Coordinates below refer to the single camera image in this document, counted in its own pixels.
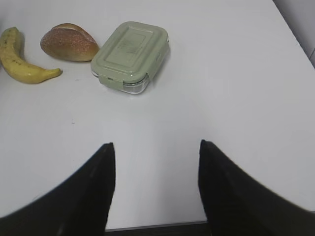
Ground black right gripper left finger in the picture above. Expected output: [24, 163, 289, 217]
[0, 143, 116, 236]

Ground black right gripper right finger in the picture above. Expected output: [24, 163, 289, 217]
[198, 140, 315, 236]

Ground yellow banana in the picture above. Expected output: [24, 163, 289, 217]
[0, 27, 62, 84]

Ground brown bread roll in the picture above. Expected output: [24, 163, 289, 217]
[40, 23, 99, 62]

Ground green lid glass container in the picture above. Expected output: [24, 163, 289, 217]
[91, 21, 170, 94]

